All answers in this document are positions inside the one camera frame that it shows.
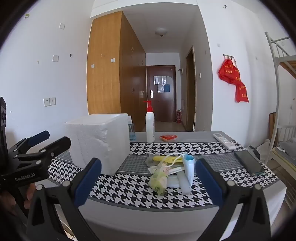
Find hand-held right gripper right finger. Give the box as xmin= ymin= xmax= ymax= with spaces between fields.
xmin=195 ymin=159 xmax=271 ymax=241

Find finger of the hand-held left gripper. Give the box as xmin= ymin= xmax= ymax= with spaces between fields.
xmin=8 ymin=130 xmax=50 ymax=156
xmin=13 ymin=136 xmax=72 ymax=168

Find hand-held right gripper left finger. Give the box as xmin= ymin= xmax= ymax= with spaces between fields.
xmin=26 ymin=158 xmax=102 ymax=241

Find blue face mask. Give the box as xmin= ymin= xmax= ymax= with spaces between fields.
xmin=166 ymin=153 xmax=196 ymax=186

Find translucent white tube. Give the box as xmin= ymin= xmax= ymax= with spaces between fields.
xmin=177 ymin=173 xmax=191 ymax=194

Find white foam box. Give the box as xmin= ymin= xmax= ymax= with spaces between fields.
xmin=64 ymin=113 xmax=130 ymax=175

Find green plastic bag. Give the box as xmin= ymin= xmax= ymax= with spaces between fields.
xmin=148 ymin=162 xmax=169 ymax=196

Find yellow silicone scrubber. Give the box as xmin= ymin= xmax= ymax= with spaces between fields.
xmin=153 ymin=156 xmax=178 ymax=166

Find person's left hand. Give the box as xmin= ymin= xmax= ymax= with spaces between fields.
xmin=0 ymin=183 xmax=36 ymax=217

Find houndstooth table cloth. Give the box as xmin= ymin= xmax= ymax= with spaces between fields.
xmin=47 ymin=131 xmax=280 ymax=209

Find white remote control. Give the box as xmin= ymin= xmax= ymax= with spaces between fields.
xmin=213 ymin=133 xmax=237 ymax=150

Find dark smartphone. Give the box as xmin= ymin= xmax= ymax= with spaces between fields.
xmin=234 ymin=150 xmax=265 ymax=176

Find red snack packet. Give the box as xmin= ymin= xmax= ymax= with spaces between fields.
xmin=159 ymin=134 xmax=178 ymax=142

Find white bag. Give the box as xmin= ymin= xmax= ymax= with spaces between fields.
xmin=257 ymin=139 xmax=272 ymax=163

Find blue spray bottle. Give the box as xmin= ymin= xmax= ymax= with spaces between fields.
xmin=128 ymin=116 xmax=136 ymax=141

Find white pump bottle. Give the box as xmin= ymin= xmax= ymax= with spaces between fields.
xmin=143 ymin=100 xmax=156 ymax=143

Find leaning wooden boards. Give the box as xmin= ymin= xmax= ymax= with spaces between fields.
xmin=268 ymin=112 xmax=278 ymax=144

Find grey mattress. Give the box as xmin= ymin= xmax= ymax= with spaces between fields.
xmin=279 ymin=140 xmax=296 ymax=153

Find brown entrance door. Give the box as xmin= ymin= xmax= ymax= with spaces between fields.
xmin=146 ymin=65 xmax=176 ymax=122

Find wooden wardrobe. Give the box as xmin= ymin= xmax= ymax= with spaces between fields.
xmin=87 ymin=11 xmax=147 ymax=132

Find red plastic bag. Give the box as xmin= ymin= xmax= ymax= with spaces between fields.
xmin=217 ymin=59 xmax=242 ymax=85
xmin=235 ymin=81 xmax=249 ymax=103

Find papers on door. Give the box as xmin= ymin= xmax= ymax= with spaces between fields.
xmin=154 ymin=75 xmax=171 ymax=93

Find wooden side door frame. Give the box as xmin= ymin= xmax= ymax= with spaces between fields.
xmin=186 ymin=46 xmax=196 ymax=132

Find white metal bunk bed frame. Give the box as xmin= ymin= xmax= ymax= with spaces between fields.
xmin=265 ymin=31 xmax=296 ymax=163

